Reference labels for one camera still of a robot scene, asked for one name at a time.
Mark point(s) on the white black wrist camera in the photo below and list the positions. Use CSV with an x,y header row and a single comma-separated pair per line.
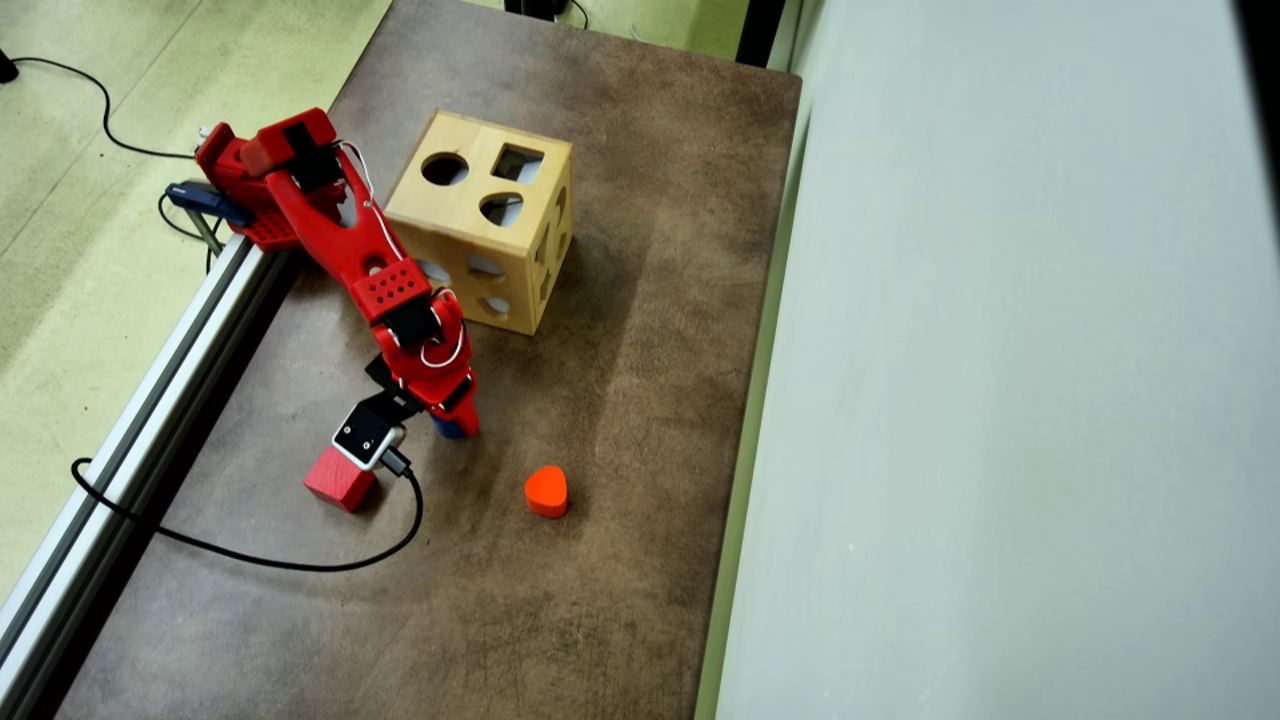
x,y
365,435

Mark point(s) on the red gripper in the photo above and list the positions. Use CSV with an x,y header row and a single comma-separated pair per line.
x,y
456,396

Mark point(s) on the red robot base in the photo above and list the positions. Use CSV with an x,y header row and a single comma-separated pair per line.
x,y
225,165

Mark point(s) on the orange heart block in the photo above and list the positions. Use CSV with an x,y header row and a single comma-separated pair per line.
x,y
546,490

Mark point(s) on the blue cylinder block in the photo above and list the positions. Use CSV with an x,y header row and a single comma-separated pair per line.
x,y
447,430

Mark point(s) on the aluminium profile rail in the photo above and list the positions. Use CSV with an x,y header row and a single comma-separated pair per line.
x,y
150,400

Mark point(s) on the blue clamp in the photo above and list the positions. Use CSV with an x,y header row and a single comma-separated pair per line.
x,y
205,198

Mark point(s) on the black vertical post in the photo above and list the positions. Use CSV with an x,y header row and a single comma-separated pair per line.
x,y
760,30

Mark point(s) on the black stand foot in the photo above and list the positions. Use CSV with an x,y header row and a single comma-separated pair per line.
x,y
535,8

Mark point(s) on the red cube block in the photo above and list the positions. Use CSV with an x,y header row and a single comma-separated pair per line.
x,y
335,490

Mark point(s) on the wooden shape sorter box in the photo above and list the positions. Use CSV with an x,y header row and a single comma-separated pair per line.
x,y
460,215

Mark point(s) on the red robot arm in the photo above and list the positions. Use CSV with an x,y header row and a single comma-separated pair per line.
x,y
340,235

